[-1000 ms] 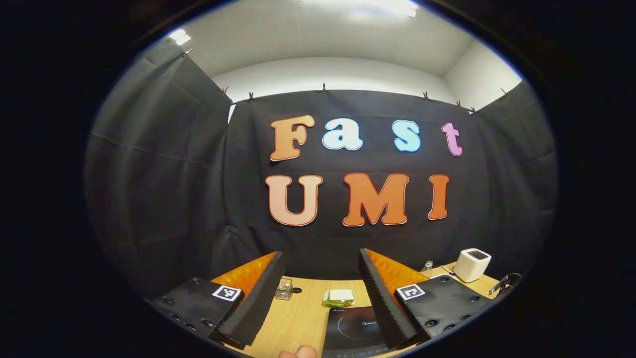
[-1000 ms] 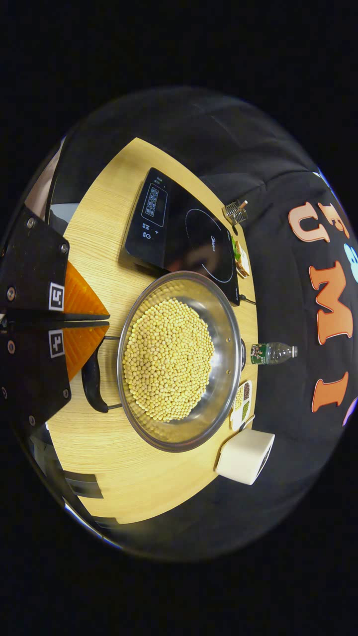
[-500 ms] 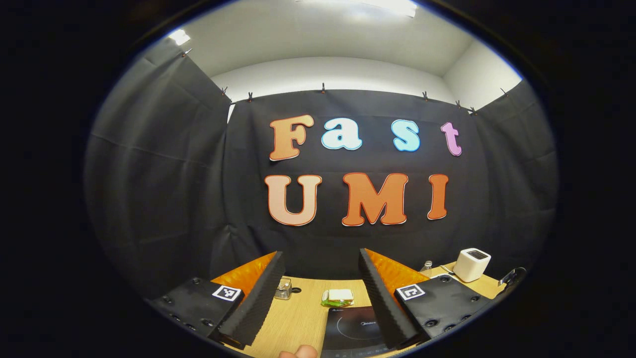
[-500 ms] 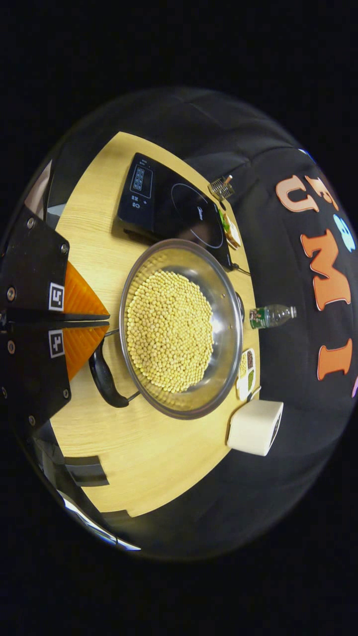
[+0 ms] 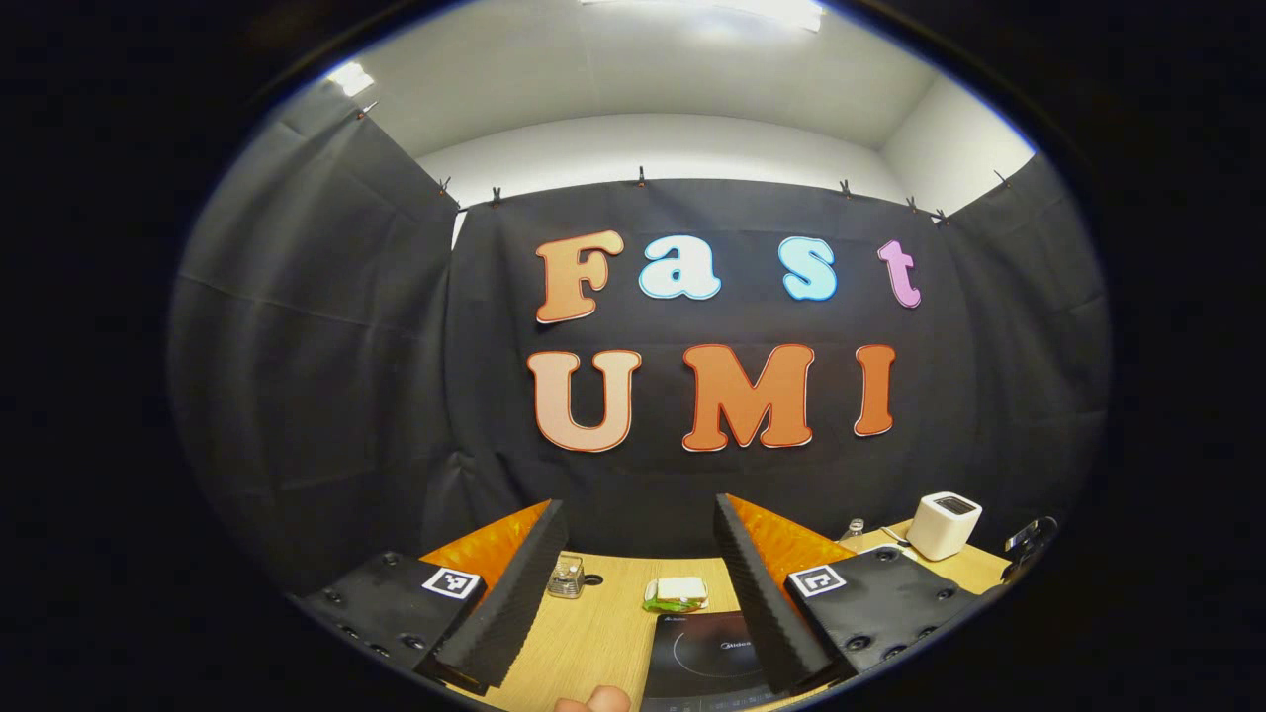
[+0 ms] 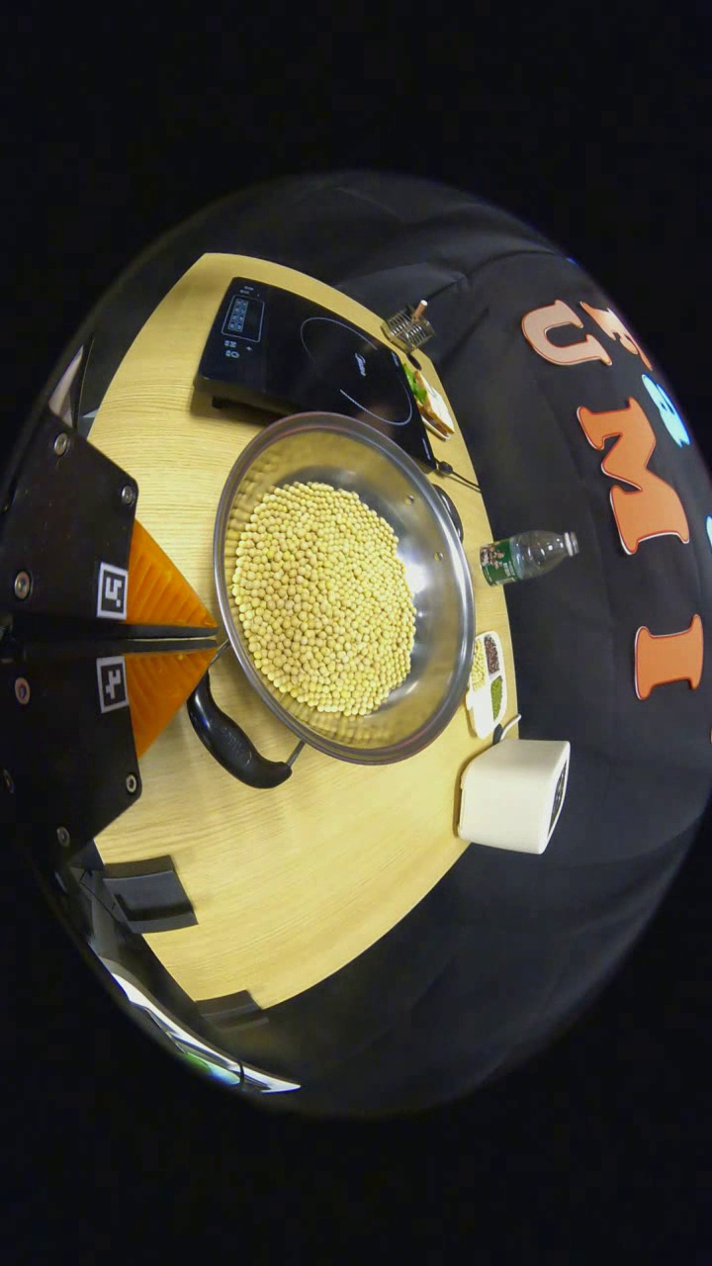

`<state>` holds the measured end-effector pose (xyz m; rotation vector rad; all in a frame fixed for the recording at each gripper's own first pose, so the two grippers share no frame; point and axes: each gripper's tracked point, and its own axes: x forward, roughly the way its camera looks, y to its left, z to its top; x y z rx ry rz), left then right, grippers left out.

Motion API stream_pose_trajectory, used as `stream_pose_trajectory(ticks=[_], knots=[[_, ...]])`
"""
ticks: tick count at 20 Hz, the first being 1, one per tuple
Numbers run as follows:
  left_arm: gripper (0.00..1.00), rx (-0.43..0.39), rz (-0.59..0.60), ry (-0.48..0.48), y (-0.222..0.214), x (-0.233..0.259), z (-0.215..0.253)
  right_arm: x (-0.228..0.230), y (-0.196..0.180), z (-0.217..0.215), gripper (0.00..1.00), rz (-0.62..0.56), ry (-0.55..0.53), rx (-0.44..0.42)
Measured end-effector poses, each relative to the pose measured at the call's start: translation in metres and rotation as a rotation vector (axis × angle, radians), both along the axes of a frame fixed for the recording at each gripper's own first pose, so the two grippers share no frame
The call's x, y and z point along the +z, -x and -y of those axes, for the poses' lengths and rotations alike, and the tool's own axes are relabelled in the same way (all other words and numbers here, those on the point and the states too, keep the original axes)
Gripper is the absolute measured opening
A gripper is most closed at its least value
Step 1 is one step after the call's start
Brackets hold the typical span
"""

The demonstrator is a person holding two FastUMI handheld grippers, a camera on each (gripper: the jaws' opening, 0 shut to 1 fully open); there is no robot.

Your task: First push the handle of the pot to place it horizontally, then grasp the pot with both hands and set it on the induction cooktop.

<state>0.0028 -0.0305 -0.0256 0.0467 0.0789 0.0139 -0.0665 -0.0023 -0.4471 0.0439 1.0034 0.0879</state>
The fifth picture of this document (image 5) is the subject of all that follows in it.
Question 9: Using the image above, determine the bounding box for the ceiling light panel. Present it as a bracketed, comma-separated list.
[579, 0, 827, 33]
[326, 61, 377, 98]

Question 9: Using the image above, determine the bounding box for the small wire basket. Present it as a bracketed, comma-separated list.
[547, 554, 587, 600]

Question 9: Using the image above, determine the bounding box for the black induction cooktop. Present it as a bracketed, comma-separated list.
[641, 611, 782, 712]

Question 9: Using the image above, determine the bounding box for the white toaster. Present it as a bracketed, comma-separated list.
[906, 491, 984, 562]

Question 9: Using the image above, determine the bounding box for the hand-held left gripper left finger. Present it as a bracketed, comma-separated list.
[287, 499, 573, 698]

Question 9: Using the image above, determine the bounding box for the row of cloth clips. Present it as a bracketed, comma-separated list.
[356, 99, 1015, 226]

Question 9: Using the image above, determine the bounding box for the sandwich with lettuce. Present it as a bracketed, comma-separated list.
[643, 577, 710, 614]

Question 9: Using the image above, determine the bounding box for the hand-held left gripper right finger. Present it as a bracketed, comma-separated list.
[714, 492, 1012, 695]

